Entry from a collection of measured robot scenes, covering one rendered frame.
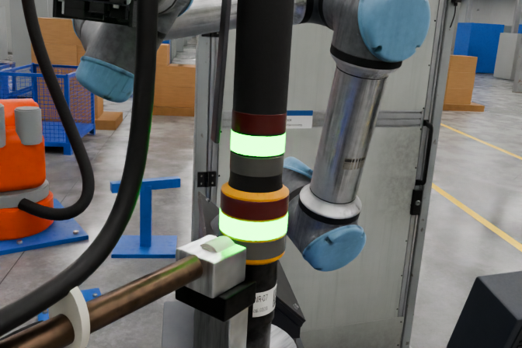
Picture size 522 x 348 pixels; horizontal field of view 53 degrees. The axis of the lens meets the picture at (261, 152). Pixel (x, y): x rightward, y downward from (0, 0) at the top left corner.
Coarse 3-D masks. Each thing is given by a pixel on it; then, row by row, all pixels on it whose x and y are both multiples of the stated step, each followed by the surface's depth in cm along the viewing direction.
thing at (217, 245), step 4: (220, 236) 32; (224, 236) 32; (212, 240) 31; (216, 240) 31; (220, 240) 31; (224, 240) 31; (228, 240) 31; (204, 244) 30; (208, 244) 30; (212, 244) 30; (216, 244) 30; (220, 244) 31; (224, 244) 31; (228, 244) 31; (232, 244) 31; (204, 248) 30; (208, 248) 30; (212, 248) 30; (216, 248) 30; (220, 248) 30; (224, 248) 30
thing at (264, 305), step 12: (264, 264) 33; (276, 264) 34; (252, 276) 33; (264, 276) 33; (276, 276) 34; (264, 288) 33; (276, 288) 34; (264, 300) 33; (252, 312) 33; (264, 312) 34; (252, 324) 33; (264, 324) 34; (252, 336) 34; (264, 336) 34
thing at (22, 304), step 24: (144, 0) 23; (144, 24) 23; (144, 48) 23; (144, 72) 24; (144, 96) 24; (144, 120) 24; (144, 144) 24; (144, 168) 25; (120, 192) 24; (120, 216) 24; (96, 240) 24; (72, 264) 23; (96, 264) 23; (48, 288) 22; (72, 288) 22; (0, 312) 20; (24, 312) 21; (72, 312) 22
